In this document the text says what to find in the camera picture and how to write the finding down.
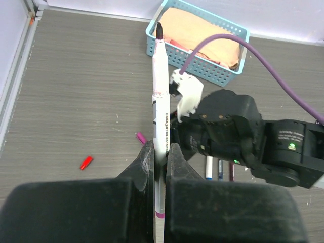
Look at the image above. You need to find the white pen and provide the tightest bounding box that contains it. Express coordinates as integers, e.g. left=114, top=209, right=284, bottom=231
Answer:
left=152, top=23, right=170, bottom=219

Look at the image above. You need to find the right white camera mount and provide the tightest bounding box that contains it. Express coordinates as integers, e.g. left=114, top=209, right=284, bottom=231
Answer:
left=169, top=69, right=204, bottom=123

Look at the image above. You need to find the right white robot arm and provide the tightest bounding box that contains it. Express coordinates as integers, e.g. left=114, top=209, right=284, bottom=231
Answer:
left=170, top=89, right=323, bottom=188

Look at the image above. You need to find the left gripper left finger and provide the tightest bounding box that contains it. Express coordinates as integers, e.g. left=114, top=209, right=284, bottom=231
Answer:
left=1, top=142, right=154, bottom=242

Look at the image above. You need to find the peach folded towel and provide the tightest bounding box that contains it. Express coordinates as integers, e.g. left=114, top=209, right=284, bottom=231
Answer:
left=159, top=7, right=240, bottom=70

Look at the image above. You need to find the blue gel pen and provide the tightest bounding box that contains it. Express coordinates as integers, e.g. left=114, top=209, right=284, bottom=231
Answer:
left=218, top=159, right=223, bottom=181

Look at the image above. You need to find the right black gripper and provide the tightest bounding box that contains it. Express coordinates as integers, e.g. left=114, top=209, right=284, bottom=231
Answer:
left=171, top=89, right=265, bottom=171

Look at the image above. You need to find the purple pen cap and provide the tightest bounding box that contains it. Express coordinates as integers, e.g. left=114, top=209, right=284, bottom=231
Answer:
left=136, top=132, right=147, bottom=144

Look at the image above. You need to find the white marker blue print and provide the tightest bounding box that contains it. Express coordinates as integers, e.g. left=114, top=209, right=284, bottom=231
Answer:
left=205, top=156, right=213, bottom=180

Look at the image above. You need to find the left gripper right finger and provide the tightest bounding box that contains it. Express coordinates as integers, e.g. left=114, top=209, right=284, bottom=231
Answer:
left=164, top=144, right=309, bottom=242

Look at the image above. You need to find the red cap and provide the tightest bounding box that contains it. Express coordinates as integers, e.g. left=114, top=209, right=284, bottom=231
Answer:
left=79, top=155, right=94, bottom=170

